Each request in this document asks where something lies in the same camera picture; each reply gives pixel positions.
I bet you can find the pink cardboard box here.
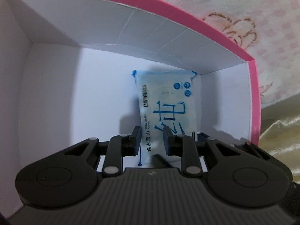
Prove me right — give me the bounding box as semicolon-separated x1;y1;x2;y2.
1;0;260;217

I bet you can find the blue wet wipes pack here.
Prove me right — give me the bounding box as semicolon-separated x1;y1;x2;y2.
132;70;197;168

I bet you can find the gold curtain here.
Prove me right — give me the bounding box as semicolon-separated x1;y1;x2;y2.
259;94;299;183

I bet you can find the pink checked pillow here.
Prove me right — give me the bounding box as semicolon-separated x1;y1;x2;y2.
164;0;299;105

